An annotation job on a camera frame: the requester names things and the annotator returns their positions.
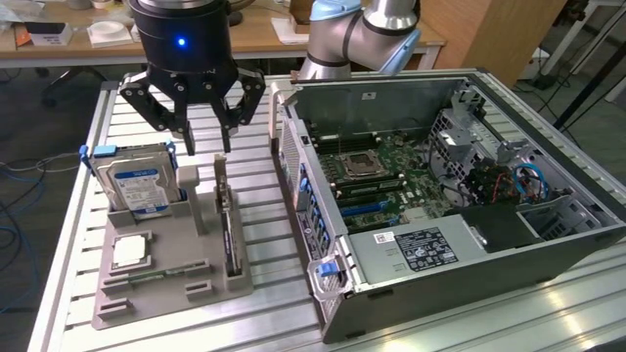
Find blue case latch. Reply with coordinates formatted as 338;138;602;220
315;261;339;282

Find metal disk bay cage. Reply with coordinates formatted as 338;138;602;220
429;108;506;177

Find orange flat box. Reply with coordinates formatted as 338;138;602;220
13;23;33;47

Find green RAM stick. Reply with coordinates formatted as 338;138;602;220
127;266;190;284

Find CPU socket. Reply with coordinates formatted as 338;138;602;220
339;151;388;181

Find black installed RAM stick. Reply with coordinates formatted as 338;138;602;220
334;175;407;196

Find black stand pole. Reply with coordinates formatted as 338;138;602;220
554;0;626;131

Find white box black lid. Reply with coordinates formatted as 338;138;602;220
24;21;75;47

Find white papers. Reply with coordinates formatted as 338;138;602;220
270;17;312;46

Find cardboard box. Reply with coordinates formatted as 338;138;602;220
287;0;320;26

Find hard disk blue carrier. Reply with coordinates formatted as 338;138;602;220
79;139;179;221

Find black open PC case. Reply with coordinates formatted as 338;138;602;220
267;67;626;345

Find blue expansion slot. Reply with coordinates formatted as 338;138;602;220
340;199;394;218

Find black chair base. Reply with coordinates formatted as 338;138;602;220
40;67;107;108

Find wooden cabinet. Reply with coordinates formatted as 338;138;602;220
419;0;569;89

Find white round holder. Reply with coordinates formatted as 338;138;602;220
85;21;135;49

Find grey floor cable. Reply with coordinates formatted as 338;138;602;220
3;151;83;174

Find wooden desk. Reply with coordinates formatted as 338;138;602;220
0;0;447;70

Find green graphics card black fan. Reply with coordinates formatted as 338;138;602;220
214;153;244;278

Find blue wire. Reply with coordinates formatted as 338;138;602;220
513;162;550;203

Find green motherboard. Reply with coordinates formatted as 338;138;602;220
312;131;463;234

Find red black wire bundle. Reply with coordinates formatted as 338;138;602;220
463;164;521;206

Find grey power supply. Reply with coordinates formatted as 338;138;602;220
348;214;489;287

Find grey parts rack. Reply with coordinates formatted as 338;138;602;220
91;153;255;331

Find silver CPU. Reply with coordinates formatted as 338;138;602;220
111;234;151;265

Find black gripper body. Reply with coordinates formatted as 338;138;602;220
130;0;242;105

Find blue floor cable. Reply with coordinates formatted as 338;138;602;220
0;166;41;315

